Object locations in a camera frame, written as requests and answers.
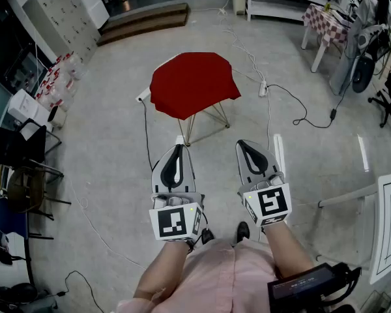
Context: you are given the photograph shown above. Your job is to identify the thin white floor cable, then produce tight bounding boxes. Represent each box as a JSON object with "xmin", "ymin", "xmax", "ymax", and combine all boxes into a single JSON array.
[{"xmin": 65, "ymin": 174, "xmax": 148, "ymax": 271}]

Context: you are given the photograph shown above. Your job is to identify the blue chair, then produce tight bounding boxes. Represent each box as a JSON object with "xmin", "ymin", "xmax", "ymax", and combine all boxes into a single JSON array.
[{"xmin": 0, "ymin": 196, "xmax": 55, "ymax": 241}]

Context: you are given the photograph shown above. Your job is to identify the red white checkered cloth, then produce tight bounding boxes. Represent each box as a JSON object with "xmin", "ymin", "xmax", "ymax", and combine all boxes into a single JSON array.
[{"xmin": 300, "ymin": 3, "xmax": 350, "ymax": 48}]

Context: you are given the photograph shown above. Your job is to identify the white water dispenser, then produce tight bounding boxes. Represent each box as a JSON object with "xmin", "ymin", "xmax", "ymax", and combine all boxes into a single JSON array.
[{"xmin": 7, "ymin": 89, "xmax": 54, "ymax": 133}]

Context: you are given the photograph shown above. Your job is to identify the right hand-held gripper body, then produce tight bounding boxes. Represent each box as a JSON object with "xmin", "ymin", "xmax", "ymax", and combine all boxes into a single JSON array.
[{"xmin": 237, "ymin": 171, "xmax": 293, "ymax": 228}]

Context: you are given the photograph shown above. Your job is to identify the black cable with adapter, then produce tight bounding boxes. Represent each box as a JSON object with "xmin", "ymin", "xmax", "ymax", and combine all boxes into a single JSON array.
[{"xmin": 267, "ymin": 83, "xmax": 338, "ymax": 129}]

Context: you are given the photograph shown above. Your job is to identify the large dark framed window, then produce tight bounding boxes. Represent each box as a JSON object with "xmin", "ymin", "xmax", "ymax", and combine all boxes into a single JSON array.
[{"xmin": 0, "ymin": 0, "xmax": 51, "ymax": 110}]

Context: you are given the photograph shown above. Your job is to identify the person's left forearm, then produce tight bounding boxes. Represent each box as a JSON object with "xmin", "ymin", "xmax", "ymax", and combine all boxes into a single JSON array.
[{"xmin": 133, "ymin": 239, "xmax": 192, "ymax": 301}]

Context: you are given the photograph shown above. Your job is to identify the person's left black shoe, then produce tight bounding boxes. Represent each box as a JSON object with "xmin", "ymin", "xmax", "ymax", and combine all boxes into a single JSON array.
[{"xmin": 201, "ymin": 228, "xmax": 215, "ymax": 246}]

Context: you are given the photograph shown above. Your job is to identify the grey locker cabinet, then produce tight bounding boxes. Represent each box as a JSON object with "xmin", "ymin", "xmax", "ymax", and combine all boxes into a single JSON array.
[{"xmin": 22, "ymin": 0, "xmax": 102, "ymax": 65}]

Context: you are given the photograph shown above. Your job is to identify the wooden round back chair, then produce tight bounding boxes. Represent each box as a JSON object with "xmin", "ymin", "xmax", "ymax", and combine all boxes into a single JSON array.
[{"xmin": 6, "ymin": 165, "xmax": 72, "ymax": 222}]

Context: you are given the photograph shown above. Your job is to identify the small beige trash can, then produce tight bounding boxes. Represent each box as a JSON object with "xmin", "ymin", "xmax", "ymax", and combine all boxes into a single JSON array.
[{"xmin": 48, "ymin": 105, "xmax": 68, "ymax": 129}]

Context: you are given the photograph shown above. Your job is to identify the white tabletop appliance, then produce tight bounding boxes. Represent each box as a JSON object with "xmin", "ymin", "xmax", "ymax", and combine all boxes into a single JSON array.
[{"xmin": 331, "ymin": 7, "xmax": 358, "ymax": 23}]

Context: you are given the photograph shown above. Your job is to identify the black office chair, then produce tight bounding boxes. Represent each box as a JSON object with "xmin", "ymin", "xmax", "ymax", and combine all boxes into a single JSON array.
[{"xmin": 367, "ymin": 68, "xmax": 391, "ymax": 134}]

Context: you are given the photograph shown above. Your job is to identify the black chest recorder box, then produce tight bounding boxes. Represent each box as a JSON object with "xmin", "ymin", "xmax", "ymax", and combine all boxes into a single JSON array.
[{"xmin": 267, "ymin": 261, "xmax": 362, "ymax": 313}]

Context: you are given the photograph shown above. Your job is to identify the wooden steps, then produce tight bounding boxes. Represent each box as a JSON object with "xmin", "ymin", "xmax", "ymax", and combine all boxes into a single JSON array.
[{"xmin": 96, "ymin": 2, "xmax": 192, "ymax": 47}]

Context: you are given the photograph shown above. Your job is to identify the black round bag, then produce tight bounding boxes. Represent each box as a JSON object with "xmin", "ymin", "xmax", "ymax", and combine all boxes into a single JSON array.
[{"xmin": 351, "ymin": 52, "xmax": 376, "ymax": 94}]

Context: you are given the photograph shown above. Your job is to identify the person's pink shirt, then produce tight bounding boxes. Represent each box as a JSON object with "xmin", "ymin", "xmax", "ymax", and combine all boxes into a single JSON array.
[{"xmin": 117, "ymin": 239, "xmax": 283, "ymax": 313}]

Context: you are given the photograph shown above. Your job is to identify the white cabinet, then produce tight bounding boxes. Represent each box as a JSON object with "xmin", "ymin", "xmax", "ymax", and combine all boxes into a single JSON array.
[{"xmin": 77, "ymin": 0, "xmax": 110, "ymax": 29}]

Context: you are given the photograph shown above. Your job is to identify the person's right black shoe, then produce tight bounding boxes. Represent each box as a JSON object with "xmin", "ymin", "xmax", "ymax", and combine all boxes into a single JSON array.
[{"xmin": 237, "ymin": 221, "xmax": 251, "ymax": 243}]

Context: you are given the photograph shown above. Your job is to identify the black mesh chair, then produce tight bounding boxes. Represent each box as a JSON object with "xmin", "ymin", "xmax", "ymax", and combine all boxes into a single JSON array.
[{"xmin": 0, "ymin": 118, "xmax": 63, "ymax": 177}]

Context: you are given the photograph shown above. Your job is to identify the thick white floor cable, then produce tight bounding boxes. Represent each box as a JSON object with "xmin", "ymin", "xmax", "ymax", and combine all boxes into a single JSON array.
[{"xmin": 217, "ymin": 0, "xmax": 272, "ymax": 151}]

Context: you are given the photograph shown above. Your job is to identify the black bag pile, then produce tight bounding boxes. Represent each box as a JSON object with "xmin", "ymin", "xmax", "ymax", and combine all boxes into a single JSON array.
[{"xmin": 0, "ymin": 282, "xmax": 59, "ymax": 313}]

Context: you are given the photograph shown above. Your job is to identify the person's right forearm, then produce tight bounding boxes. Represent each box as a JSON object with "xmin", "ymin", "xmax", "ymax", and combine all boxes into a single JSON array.
[{"xmin": 264, "ymin": 222, "xmax": 315, "ymax": 275}]

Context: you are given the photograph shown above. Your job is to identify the gold wire leg table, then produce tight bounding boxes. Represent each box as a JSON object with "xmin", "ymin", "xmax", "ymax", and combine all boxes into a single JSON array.
[{"xmin": 177, "ymin": 101, "xmax": 231, "ymax": 147}]

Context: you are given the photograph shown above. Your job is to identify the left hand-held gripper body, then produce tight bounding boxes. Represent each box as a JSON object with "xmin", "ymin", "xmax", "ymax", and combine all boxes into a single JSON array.
[{"xmin": 149, "ymin": 192, "xmax": 205, "ymax": 241}]

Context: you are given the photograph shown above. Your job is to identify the black floor cable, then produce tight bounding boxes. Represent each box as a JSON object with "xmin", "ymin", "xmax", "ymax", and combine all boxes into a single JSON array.
[
  {"xmin": 139, "ymin": 98, "xmax": 154, "ymax": 175},
  {"xmin": 57, "ymin": 270, "xmax": 105, "ymax": 313}
]

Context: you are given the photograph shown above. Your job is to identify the person's black shoe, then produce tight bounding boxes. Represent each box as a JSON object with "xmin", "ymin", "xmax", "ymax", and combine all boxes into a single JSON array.
[
  {"xmin": 237, "ymin": 221, "xmax": 251, "ymax": 243},
  {"xmin": 201, "ymin": 228, "xmax": 215, "ymax": 246}
]

